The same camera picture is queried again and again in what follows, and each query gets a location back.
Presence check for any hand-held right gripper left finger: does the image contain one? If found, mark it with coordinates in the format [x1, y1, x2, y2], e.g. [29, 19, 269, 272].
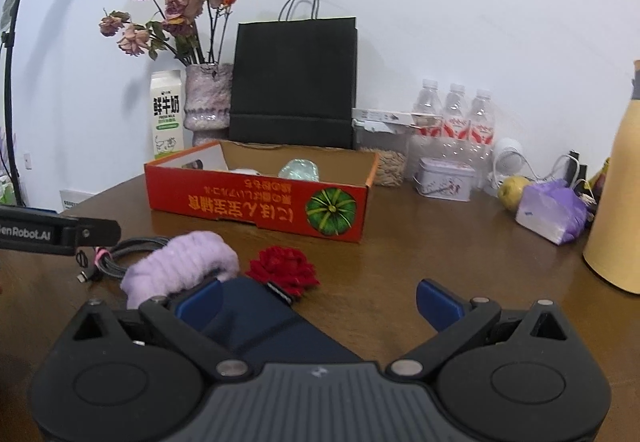
[70, 278, 253, 380]

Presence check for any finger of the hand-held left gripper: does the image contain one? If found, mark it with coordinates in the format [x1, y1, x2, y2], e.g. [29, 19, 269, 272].
[0, 206, 57, 218]
[55, 218, 122, 247]

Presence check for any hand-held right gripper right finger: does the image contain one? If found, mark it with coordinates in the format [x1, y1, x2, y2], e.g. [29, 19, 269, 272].
[387, 278, 568, 380]

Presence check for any black cable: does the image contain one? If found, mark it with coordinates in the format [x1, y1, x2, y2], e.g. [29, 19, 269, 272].
[75, 237, 171, 284]

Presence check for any purple fluffy headband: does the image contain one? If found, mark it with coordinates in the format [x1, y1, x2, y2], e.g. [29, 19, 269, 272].
[121, 231, 240, 310]

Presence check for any navy zip case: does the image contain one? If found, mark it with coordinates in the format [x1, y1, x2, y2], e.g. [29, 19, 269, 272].
[200, 275, 368, 365]

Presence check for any red fabric rose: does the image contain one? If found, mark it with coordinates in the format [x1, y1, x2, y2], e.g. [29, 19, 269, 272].
[246, 245, 321, 298]

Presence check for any red cardboard box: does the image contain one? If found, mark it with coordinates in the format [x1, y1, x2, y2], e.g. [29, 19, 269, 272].
[144, 139, 380, 245]

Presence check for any pale green plastic bag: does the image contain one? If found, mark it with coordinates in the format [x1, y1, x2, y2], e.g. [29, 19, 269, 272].
[278, 158, 321, 183]

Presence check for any small printed tin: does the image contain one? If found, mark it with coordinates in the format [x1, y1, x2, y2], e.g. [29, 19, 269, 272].
[414, 157, 476, 203]

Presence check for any yellow green pear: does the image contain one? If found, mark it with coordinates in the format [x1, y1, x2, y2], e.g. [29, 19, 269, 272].
[497, 176, 533, 213]

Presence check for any green white milk carton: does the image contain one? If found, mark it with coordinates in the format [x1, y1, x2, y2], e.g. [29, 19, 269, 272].
[150, 69, 184, 160]

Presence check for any black light stand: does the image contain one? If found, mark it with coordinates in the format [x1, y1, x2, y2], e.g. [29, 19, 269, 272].
[0, 0, 51, 210]

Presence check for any purple tissue pack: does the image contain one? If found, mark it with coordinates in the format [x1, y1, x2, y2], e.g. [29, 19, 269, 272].
[515, 179, 590, 245]

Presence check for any clear container of seeds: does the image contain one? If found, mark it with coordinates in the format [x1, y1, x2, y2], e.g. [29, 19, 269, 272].
[352, 124, 408, 188]

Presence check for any white round device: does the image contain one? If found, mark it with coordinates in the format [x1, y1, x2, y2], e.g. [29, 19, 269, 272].
[492, 138, 526, 173]

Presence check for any mottled purple vase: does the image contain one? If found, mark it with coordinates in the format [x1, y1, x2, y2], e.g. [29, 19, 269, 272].
[183, 63, 234, 148]

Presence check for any clear water bottle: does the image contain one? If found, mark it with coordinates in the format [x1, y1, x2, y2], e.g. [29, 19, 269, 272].
[467, 89, 497, 188]
[411, 78, 445, 183]
[442, 83, 471, 163]

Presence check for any flat white box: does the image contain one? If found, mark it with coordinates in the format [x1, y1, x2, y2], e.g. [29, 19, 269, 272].
[351, 108, 426, 132]

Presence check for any colourful snack packet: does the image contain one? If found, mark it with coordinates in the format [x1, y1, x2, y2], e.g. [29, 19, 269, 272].
[590, 159, 611, 203]

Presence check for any yellow thermos jug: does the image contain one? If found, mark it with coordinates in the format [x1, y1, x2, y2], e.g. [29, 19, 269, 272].
[582, 59, 640, 295]

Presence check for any black paper bag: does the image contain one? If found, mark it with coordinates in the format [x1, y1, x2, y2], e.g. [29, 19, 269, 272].
[228, 0, 359, 150]

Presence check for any white wall panel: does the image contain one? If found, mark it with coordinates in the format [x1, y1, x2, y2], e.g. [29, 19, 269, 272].
[59, 189, 101, 213]

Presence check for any white cable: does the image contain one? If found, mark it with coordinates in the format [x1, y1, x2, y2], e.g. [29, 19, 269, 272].
[487, 157, 588, 195]

